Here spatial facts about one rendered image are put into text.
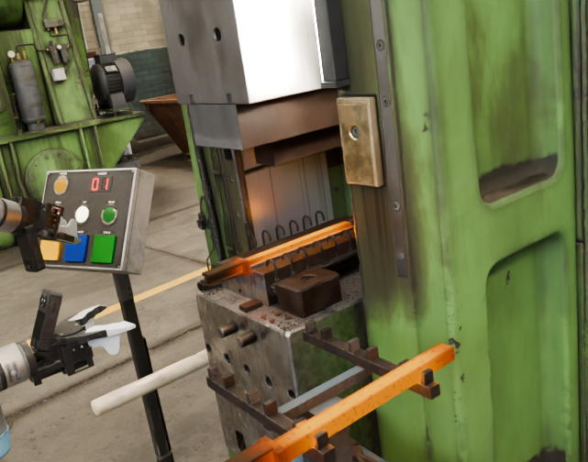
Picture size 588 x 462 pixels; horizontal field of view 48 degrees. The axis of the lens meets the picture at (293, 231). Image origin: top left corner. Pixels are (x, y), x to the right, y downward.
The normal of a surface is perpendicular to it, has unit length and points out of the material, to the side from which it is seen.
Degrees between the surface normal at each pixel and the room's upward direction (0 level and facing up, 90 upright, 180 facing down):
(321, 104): 90
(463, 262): 90
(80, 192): 60
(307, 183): 90
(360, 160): 90
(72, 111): 79
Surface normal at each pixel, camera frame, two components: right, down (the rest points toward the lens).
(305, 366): 0.61, 0.15
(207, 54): -0.78, 0.29
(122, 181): -0.46, -0.19
